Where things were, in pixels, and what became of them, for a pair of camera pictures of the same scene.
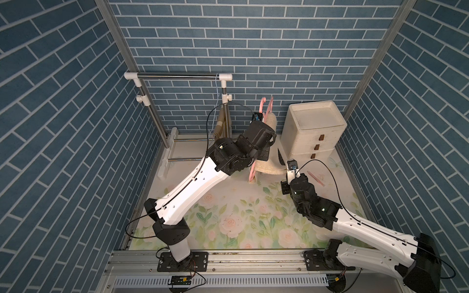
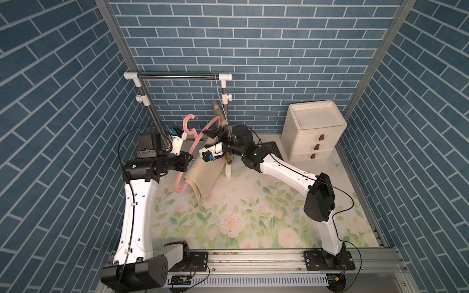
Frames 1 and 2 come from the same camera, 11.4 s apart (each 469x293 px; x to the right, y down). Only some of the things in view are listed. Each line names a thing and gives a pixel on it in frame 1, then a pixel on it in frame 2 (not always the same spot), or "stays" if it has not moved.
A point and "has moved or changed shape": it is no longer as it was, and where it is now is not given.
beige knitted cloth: [272, 165] has moved or changed shape
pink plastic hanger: [265, 115] -> [197, 135]
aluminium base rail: [241, 271] stays
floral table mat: [242, 213] stays
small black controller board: [180, 280] stays
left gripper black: [264, 153] -> [182, 155]
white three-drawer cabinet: [311, 130] stays
